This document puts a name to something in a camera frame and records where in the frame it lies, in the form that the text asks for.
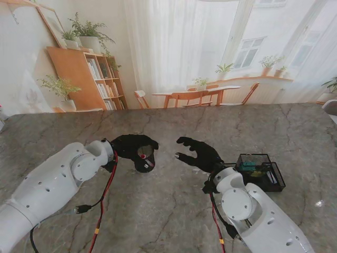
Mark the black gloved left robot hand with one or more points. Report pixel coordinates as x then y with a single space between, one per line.
126 147

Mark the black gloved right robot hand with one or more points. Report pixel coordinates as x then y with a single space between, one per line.
205 158

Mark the pink marker with black cap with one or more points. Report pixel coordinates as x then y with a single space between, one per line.
146 165

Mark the black mesh pen cup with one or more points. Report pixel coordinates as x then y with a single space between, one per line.
144 168

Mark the teal binder clip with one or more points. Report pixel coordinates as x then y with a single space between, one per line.
252 167
245 166

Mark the yellow-green binder clip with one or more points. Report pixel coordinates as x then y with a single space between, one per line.
255 174

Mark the small blue white eraser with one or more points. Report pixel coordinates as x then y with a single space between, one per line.
272 177

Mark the black mesh desk tray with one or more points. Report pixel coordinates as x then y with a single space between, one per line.
273 187

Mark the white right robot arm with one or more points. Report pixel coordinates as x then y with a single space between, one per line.
250 210

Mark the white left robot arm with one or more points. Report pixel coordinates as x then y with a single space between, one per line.
52 182

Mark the white rounded chair back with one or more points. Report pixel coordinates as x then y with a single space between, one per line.
330 107

